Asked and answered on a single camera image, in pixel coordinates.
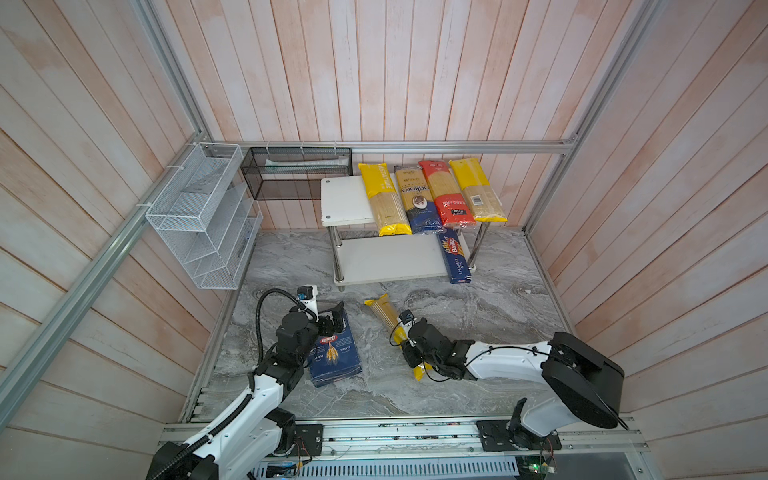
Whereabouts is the white wire mesh organizer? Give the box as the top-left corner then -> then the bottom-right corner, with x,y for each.
146,143 -> 263,290

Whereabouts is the yellow clear spaghetti bag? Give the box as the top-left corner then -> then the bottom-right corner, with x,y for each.
449,158 -> 507,223

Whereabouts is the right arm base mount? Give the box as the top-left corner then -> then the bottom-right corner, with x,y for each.
475,397 -> 562,452

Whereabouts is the yellow Pastatime spaghetti bag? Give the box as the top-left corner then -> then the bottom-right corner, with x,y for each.
364,294 -> 432,381

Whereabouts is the red spaghetti bag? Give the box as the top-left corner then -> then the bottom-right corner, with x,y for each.
418,160 -> 476,229

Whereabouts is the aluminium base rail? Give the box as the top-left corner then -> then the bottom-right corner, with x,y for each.
158,413 -> 652,480

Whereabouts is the narrow blue Barilla spaghetti box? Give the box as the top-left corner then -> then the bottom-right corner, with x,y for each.
437,228 -> 472,284

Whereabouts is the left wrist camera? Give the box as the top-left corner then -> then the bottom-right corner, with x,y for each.
297,285 -> 317,322

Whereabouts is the black mesh basket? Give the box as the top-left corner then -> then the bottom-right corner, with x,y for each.
240,146 -> 353,201

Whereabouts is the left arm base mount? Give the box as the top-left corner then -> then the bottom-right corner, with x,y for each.
266,408 -> 324,459

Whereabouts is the wide blue Barilla pasta box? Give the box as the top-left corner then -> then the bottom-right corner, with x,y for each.
309,326 -> 362,388

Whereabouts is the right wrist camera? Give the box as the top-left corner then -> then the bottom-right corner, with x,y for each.
398,309 -> 415,327

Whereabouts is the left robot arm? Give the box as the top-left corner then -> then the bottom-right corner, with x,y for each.
147,285 -> 347,479

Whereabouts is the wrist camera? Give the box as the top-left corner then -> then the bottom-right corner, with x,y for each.
398,309 -> 415,327
297,285 -> 317,322

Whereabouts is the white two-tier shelf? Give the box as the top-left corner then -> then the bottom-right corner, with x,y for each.
321,176 -> 488,289

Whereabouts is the dark blue spaghetti bag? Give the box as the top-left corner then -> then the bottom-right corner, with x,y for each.
394,166 -> 444,235

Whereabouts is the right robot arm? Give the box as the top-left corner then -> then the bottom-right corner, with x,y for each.
390,318 -> 628,450

